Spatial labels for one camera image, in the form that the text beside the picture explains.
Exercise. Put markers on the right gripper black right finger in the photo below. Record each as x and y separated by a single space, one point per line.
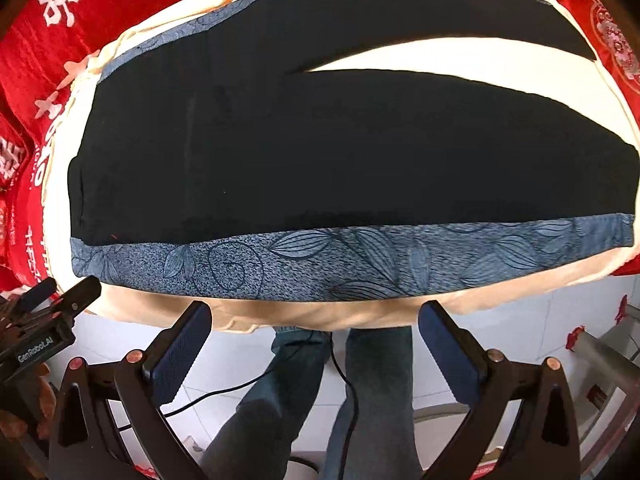
543 442

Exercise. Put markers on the black pants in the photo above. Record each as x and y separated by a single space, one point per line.
269 116

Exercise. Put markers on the cream sofa cushion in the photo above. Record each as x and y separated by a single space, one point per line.
119 303

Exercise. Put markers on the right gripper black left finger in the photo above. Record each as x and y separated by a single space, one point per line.
84 440

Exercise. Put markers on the red blanket with white characters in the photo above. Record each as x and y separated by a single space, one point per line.
52 41

